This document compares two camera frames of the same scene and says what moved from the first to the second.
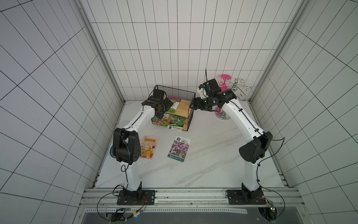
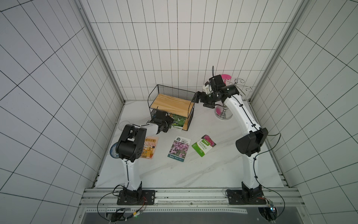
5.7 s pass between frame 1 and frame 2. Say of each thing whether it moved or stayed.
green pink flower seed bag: moved
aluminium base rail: stayed
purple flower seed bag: stayed
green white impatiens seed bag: moved
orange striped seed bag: stayed
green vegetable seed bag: stayed
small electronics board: stayed
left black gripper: moved
